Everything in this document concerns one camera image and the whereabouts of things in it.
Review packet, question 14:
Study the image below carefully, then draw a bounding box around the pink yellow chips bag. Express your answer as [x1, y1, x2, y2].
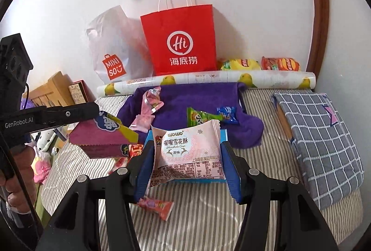
[69, 111, 139, 159]

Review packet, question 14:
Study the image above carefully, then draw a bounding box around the pink nougat snack pack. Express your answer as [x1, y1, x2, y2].
[150, 119, 225, 187]

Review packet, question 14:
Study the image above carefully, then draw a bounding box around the pink peach candy packet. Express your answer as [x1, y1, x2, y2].
[129, 86, 164, 134]

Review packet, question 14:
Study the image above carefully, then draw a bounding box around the blue snack packet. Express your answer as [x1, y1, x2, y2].
[216, 106, 239, 125]

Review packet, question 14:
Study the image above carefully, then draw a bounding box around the green snack packet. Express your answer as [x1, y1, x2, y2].
[187, 107, 223, 127]

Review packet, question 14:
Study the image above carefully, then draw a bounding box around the person's left hand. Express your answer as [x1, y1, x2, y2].
[1, 146, 36, 214]

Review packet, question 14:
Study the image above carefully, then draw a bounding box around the wooden chair back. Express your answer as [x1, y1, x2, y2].
[28, 71, 75, 107]

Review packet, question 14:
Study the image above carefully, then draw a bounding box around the brown patterned box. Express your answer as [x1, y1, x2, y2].
[69, 80, 95, 104]

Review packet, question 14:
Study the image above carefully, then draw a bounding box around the blue wet wipes pack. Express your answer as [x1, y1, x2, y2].
[143, 129, 228, 184]

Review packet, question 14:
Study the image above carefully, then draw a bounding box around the small red candy packet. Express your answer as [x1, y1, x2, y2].
[137, 196, 174, 221]

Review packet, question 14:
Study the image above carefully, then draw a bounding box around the striped quilted table cover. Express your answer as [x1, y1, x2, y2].
[40, 88, 365, 251]

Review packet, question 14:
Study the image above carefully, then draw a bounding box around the grey checked folded cloth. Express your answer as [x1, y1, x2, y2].
[272, 92, 364, 210]

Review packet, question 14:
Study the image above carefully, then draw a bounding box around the white Miniso plastic bag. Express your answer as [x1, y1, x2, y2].
[85, 5, 154, 84]

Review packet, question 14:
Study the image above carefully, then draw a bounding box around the lemon print paper roll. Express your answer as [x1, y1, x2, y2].
[96, 70, 316, 97]

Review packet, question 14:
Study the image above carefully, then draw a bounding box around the purple fabric basket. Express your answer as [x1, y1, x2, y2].
[116, 81, 265, 149]

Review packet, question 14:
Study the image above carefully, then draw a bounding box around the orange chips bag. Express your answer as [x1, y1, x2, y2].
[261, 56, 300, 71]

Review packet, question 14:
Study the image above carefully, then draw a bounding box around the red Haidilao paper bag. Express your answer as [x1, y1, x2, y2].
[140, 0, 217, 76]

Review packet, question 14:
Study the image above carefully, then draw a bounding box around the brown wooden door frame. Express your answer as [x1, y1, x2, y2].
[306, 0, 329, 78]

